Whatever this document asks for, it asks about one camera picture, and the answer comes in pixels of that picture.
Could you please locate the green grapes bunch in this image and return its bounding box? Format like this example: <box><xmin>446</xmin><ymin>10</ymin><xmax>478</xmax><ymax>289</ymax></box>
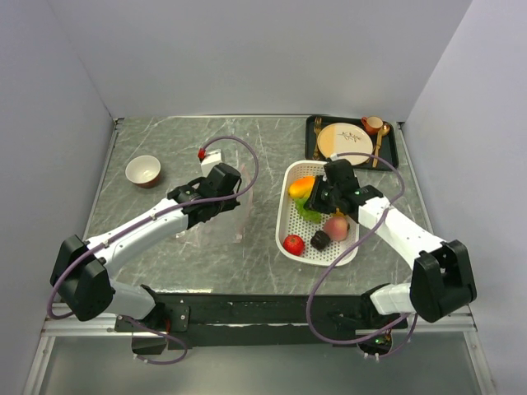
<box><xmin>293</xmin><ymin>197</ymin><xmax>322</xmax><ymax>224</ymax></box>

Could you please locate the pink peach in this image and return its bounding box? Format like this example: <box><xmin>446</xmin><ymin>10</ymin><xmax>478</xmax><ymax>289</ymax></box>
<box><xmin>323</xmin><ymin>216</ymin><xmax>350</xmax><ymax>242</ymax></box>

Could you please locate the clear zip top bag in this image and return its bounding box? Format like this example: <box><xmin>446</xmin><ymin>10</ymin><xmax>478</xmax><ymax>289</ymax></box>
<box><xmin>172</xmin><ymin>189</ymin><xmax>254</xmax><ymax>247</ymax></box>

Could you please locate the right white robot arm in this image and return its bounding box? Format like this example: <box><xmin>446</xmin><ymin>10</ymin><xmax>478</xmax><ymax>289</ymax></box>
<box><xmin>307</xmin><ymin>159</ymin><xmax>477</xmax><ymax>328</ymax></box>

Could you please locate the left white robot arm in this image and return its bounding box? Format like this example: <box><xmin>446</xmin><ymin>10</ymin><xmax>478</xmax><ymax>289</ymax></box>
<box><xmin>50</xmin><ymin>163</ymin><xmax>241</xmax><ymax>331</ymax></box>

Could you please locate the orange yellow mango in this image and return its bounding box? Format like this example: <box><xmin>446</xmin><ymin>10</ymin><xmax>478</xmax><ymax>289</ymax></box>
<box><xmin>288</xmin><ymin>176</ymin><xmax>315</xmax><ymax>199</ymax></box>

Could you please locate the cream orange plate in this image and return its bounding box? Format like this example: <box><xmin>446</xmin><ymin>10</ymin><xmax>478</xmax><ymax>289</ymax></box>
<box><xmin>318</xmin><ymin>123</ymin><xmax>374</xmax><ymax>165</ymax></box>

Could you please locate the white perforated basket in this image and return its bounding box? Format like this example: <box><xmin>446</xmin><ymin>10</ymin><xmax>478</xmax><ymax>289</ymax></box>
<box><xmin>275</xmin><ymin>160</ymin><xmax>359</xmax><ymax>267</ymax></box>

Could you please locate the black tray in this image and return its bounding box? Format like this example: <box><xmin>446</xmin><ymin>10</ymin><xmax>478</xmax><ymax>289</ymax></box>
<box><xmin>305</xmin><ymin>115</ymin><xmax>399</xmax><ymax>171</ymax></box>

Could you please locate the gold fork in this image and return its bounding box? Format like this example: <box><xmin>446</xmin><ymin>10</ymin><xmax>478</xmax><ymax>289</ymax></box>
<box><xmin>312</xmin><ymin>116</ymin><xmax>322</xmax><ymax>160</ymax></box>

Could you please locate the orange cup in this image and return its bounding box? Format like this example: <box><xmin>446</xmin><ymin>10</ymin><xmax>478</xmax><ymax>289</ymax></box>
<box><xmin>361</xmin><ymin>116</ymin><xmax>384</xmax><ymax>135</ymax></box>

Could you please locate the gold spoon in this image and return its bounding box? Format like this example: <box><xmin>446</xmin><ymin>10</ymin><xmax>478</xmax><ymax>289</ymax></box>
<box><xmin>373</xmin><ymin>122</ymin><xmax>390</xmax><ymax>156</ymax></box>

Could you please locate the white brown bowl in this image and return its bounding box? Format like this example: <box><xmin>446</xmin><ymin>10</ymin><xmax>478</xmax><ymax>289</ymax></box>
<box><xmin>124</xmin><ymin>155</ymin><xmax>161</xmax><ymax>188</ymax></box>

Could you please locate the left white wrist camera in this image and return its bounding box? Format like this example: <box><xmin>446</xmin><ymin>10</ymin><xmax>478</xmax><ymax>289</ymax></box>
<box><xmin>200</xmin><ymin>149</ymin><xmax>224</xmax><ymax>177</ymax></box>

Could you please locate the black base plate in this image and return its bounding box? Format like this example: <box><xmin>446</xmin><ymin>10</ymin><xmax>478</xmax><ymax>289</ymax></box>
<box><xmin>115</xmin><ymin>294</ymin><xmax>398</xmax><ymax>356</ymax></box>

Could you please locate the aluminium rail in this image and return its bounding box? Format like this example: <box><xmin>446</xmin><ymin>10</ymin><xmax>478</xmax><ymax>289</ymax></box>
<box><xmin>40</xmin><ymin>307</ymin><xmax>477</xmax><ymax>337</ymax></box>

